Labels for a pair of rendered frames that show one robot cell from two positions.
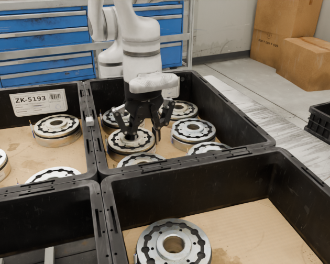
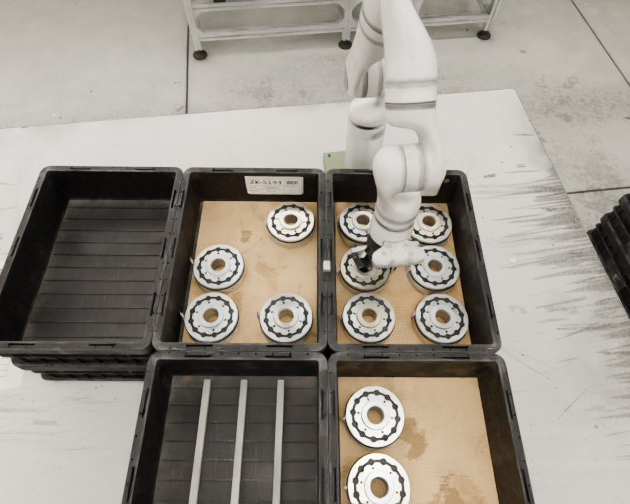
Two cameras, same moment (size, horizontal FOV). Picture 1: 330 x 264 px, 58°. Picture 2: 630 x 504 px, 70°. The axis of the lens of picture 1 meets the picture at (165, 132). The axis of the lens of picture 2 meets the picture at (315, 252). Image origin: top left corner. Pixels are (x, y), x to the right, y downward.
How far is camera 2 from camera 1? 0.49 m
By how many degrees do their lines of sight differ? 31
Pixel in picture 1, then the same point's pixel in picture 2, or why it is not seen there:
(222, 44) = not seen: outside the picture
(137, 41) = (391, 220)
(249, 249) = (437, 426)
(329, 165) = (589, 315)
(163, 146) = (396, 275)
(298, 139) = (576, 261)
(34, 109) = (268, 190)
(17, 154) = (250, 249)
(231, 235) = (426, 409)
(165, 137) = not seen: hidden behind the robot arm
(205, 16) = not seen: outside the picture
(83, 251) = (305, 388)
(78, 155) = (308, 267)
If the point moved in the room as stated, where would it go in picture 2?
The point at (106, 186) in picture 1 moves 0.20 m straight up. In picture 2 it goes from (332, 365) to (339, 322)
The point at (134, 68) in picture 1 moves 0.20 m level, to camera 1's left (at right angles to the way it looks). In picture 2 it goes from (382, 235) to (270, 207)
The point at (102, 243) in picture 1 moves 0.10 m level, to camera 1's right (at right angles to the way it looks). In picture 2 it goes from (323, 425) to (386, 445)
